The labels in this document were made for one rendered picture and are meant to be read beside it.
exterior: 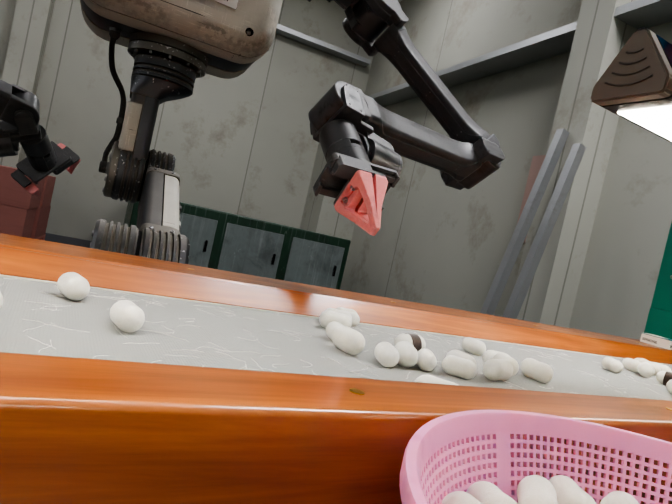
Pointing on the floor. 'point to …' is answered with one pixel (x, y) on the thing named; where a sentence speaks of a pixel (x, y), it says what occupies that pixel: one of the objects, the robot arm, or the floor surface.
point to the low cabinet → (258, 247)
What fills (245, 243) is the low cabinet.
